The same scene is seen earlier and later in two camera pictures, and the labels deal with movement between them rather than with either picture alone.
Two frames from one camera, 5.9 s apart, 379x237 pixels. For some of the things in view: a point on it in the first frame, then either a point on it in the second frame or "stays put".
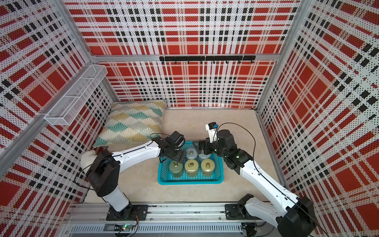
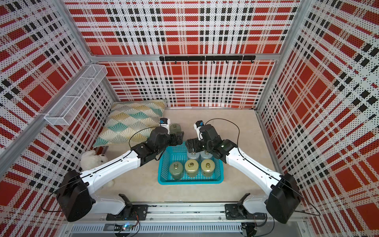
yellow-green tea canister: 191,166 stays put
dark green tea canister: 176,168 stays put
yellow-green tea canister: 208,166 stays put
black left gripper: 177,158 -> 179,138
